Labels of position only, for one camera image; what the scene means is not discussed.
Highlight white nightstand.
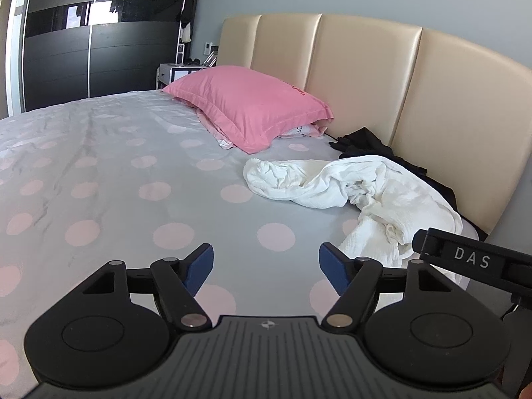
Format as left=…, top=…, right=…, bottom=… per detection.
left=156, top=62, right=217, bottom=90

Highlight beige padded headboard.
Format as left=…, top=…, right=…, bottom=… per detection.
left=217, top=13, right=532, bottom=254

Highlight white printed pillow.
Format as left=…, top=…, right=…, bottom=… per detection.
left=195, top=108, right=329, bottom=150

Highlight black garment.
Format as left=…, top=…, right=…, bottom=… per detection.
left=328, top=127, right=460, bottom=217

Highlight pink pillow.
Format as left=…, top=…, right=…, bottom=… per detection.
left=161, top=65, right=335, bottom=154

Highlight black wardrobe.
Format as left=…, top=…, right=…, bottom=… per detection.
left=8, top=0, right=204, bottom=113

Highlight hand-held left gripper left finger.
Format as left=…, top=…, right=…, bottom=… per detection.
left=79, top=243, right=214, bottom=333

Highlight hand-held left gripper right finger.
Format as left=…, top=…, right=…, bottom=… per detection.
left=319, top=242, right=452, bottom=333

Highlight hanging dark clothes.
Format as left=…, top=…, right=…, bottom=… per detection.
left=177, top=0, right=204, bottom=44

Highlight crumpled white crinkle garment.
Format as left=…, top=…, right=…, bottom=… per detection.
left=243, top=159, right=347, bottom=209

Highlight white crinkle pants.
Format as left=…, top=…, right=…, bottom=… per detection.
left=332, top=155, right=464, bottom=269

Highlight bed with polka dot sheet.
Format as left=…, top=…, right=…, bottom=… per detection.
left=0, top=89, right=489, bottom=399

